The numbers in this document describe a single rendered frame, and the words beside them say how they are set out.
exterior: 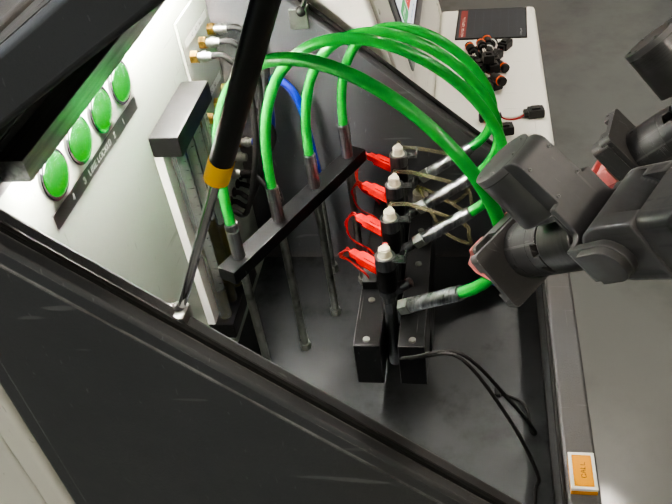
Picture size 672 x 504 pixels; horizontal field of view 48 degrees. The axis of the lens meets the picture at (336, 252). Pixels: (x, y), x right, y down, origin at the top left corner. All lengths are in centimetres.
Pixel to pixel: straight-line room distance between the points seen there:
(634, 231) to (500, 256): 19
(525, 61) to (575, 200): 109
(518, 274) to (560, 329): 39
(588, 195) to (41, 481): 63
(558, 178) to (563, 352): 50
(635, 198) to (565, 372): 50
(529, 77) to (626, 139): 78
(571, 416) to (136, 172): 62
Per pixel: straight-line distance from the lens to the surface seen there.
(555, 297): 116
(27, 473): 90
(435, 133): 74
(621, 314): 251
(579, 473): 96
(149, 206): 97
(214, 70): 121
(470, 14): 192
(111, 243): 88
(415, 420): 116
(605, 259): 59
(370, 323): 108
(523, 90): 160
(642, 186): 61
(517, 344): 126
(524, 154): 62
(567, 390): 105
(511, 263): 73
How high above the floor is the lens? 176
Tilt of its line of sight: 40 degrees down
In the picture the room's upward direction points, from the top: 9 degrees counter-clockwise
